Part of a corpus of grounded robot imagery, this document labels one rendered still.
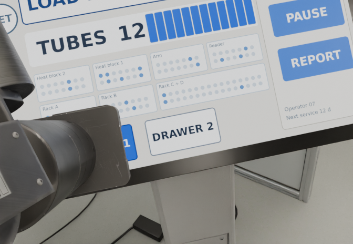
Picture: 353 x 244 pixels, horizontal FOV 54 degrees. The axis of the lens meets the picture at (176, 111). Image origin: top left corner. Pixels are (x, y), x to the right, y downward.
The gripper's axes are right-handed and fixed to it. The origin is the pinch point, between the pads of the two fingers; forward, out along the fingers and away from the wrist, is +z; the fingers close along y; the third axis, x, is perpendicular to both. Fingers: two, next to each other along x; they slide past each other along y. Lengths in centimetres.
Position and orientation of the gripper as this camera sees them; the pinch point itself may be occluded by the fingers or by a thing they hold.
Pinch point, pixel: (83, 146)
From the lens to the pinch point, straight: 37.8
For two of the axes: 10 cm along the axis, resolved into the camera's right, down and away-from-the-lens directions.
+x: 1.8, 9.8, -0.2
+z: -0.6, 0.3, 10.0
